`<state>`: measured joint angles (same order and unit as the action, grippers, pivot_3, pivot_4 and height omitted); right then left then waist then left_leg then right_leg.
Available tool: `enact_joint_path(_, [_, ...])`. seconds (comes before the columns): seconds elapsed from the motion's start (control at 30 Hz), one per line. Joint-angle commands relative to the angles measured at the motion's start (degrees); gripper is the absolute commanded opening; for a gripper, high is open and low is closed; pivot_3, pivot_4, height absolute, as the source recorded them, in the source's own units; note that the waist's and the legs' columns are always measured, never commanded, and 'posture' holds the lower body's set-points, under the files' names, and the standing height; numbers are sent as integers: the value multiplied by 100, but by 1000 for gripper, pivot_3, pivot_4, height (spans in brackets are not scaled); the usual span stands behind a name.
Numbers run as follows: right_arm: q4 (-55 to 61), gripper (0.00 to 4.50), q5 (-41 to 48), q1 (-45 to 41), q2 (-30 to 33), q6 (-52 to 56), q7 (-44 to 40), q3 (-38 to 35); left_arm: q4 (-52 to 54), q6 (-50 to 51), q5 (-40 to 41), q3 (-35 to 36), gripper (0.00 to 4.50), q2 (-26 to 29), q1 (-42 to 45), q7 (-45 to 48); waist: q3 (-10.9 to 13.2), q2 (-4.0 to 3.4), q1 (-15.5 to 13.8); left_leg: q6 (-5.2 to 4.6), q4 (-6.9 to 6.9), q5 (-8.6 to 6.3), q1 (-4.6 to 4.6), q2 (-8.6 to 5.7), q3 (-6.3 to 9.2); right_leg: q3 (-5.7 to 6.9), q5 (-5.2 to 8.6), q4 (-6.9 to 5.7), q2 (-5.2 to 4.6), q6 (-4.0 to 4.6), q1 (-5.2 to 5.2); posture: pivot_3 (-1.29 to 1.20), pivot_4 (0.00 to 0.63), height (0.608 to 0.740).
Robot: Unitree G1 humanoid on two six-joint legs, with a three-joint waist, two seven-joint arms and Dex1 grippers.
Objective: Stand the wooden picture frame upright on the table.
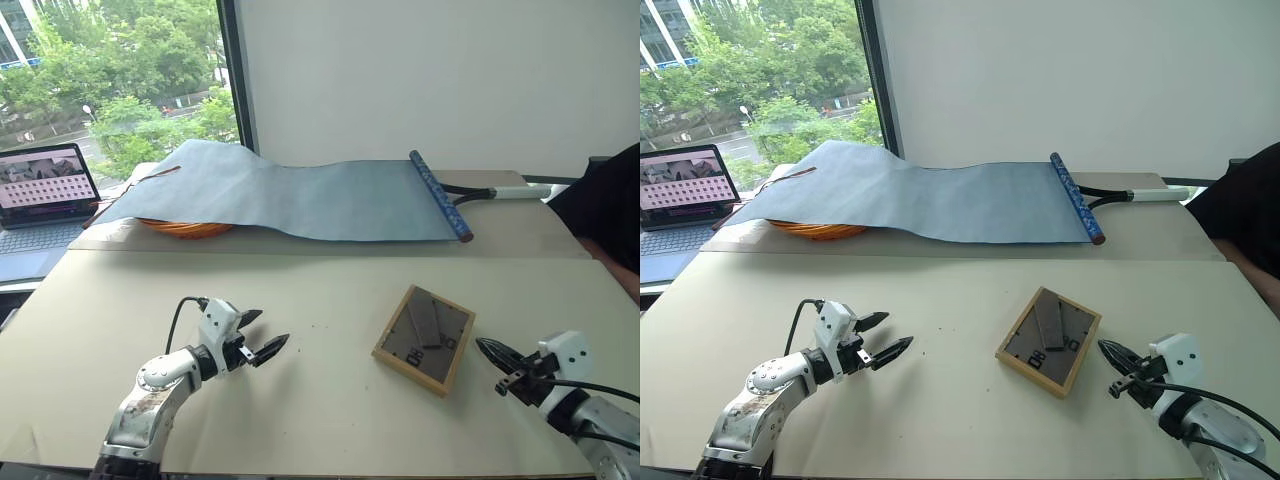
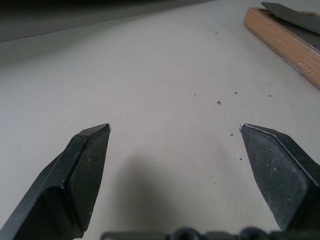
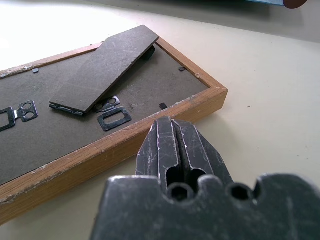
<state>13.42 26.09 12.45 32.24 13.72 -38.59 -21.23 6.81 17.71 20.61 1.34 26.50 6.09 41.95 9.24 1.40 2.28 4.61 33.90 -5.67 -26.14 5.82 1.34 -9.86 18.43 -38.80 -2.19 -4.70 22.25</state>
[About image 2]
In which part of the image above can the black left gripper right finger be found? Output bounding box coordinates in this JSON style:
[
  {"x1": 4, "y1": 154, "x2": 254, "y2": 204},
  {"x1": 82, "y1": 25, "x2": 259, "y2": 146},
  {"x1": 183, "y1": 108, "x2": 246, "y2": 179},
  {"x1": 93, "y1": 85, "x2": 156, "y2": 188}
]
[{"x1": 238, "y1": 122, "x2": 320, "y2": 235}]

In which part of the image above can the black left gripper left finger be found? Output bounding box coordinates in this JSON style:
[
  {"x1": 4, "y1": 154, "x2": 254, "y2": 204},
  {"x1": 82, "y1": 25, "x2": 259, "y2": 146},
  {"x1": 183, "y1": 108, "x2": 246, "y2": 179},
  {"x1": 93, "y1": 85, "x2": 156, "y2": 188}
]
[{"x1": 0, "y1": 123, "x2": 112, "y2": 240}]

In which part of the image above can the wooden tray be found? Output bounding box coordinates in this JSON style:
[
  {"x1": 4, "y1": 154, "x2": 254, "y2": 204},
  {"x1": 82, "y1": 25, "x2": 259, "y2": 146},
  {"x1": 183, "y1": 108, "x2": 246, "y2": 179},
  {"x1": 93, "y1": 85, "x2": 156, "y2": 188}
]
[{"x1": 243, "y1": 1, "x2": 320, "y2": 91}]

